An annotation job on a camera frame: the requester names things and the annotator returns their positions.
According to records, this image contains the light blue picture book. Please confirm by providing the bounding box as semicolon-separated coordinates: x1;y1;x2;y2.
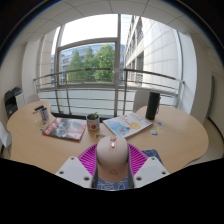
102;111;154;139

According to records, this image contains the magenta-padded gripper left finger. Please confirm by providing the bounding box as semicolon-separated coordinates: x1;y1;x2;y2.
54;143;99;189

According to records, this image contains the black cylindrical bottle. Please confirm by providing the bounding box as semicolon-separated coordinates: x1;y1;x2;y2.
144;91;162;121

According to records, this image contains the printed can with plant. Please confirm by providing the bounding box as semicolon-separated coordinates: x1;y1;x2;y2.
85;112;101;132

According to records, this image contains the red and dark magazine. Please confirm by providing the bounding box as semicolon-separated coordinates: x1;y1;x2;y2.
42;117;88;142

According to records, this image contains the printed white and blue cup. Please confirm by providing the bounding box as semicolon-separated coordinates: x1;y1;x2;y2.
39;107;50;122

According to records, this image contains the blue patterned mouse pad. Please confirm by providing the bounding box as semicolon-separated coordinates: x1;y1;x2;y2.
95;148;164;192

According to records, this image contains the beige computer mouse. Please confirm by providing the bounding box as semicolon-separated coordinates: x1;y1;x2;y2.
95;134;130;184

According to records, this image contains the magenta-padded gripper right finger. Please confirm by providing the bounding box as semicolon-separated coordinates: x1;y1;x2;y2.
127;143;170;190

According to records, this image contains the dark stapler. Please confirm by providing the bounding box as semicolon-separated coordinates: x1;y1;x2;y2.
33;105;45;114

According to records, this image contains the metal balcony railing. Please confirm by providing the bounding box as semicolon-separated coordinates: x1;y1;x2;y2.
32;68;185;118

